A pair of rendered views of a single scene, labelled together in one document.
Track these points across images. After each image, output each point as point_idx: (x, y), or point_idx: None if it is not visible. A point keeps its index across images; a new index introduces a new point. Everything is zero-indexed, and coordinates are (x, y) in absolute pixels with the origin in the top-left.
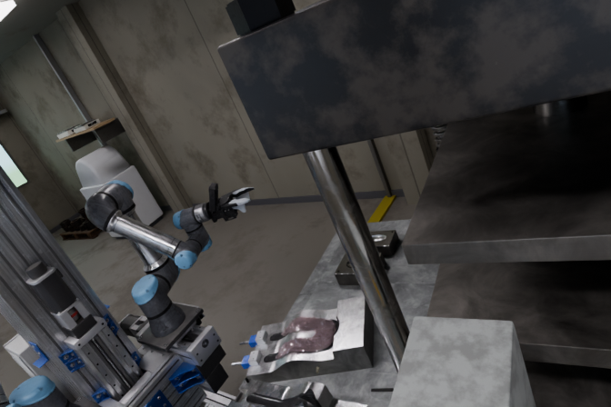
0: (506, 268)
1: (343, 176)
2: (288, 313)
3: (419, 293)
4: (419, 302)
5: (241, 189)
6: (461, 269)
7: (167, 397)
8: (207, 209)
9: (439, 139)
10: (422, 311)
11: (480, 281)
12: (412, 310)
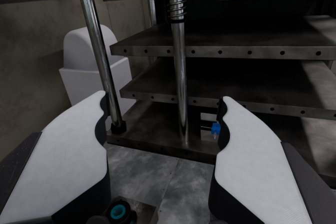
0: (306, 36)
1: None
2: None
3: (187, 176)
4: (198, 177)
5: (64, 126)
6: (312, 42)
7: None
8: None
9: (183, 6)
10: (210, 176)
11: (322, 39)
12: (208, 183)
